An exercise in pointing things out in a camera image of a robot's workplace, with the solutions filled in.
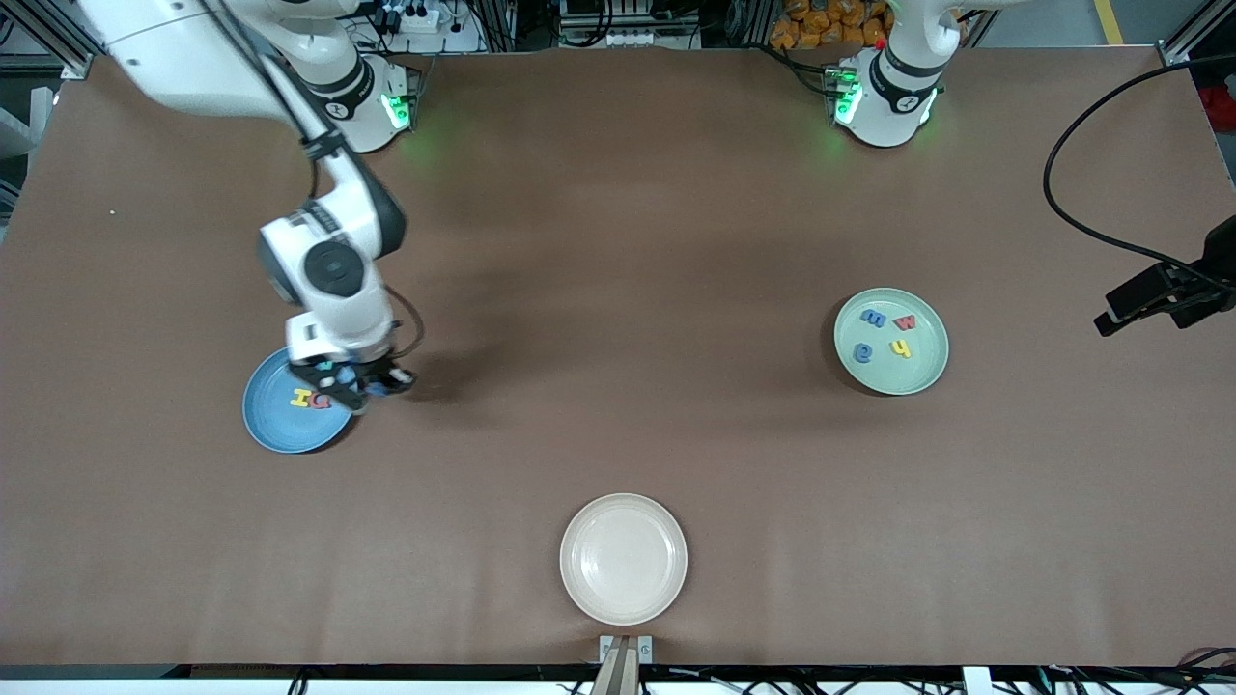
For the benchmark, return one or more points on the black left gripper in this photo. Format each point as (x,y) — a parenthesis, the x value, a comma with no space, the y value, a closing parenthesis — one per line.
(1219,253)

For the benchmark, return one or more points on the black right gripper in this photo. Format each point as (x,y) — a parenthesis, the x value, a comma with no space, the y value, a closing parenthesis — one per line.
(370,373)

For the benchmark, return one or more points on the yellow uppercase letter H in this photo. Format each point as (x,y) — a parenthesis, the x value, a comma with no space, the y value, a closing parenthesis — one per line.
(300,397)

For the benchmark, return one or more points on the red lowercase letter w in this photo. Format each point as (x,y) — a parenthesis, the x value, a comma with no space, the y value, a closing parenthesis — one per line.
(906,322)

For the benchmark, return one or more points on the yellow lowercase letter h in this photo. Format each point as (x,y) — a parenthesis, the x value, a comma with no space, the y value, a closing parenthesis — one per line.
(901,348)

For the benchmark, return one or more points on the blue lowercase letter m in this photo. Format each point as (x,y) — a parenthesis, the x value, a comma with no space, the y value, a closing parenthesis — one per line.
(874,317)

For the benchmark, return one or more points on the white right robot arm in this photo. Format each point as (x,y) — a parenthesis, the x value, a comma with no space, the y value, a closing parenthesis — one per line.
(338,309)

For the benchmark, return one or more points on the blue plate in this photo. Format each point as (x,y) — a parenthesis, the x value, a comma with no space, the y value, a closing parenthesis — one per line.
(280,430)

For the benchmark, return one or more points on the green plate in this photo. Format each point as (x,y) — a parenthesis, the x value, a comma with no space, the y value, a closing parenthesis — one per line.
(917,372)

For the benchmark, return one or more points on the beige plate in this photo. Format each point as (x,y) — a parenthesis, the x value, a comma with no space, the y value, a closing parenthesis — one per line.
(624,560)

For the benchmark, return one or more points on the red shoe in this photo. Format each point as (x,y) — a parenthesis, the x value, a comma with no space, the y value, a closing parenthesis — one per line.
(1219,106)

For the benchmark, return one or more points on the brown table mat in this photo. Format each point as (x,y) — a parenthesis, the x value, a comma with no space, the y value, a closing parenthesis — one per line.
(869,531)

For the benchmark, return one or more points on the white power strip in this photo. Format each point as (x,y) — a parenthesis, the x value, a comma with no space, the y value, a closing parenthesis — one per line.
(415,16)

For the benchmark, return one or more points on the white tag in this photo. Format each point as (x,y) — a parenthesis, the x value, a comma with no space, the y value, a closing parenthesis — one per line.
(976,681)

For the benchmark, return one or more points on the equipment rack shelf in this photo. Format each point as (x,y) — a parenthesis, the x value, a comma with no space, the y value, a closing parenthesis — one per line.
(628,29)

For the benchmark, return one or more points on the aluminium frame profile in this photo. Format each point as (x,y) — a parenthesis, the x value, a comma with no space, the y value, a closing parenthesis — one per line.
(1180,43)
(58,39)

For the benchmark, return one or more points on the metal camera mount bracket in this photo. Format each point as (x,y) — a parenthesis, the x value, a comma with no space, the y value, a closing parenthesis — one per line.
(626,656)

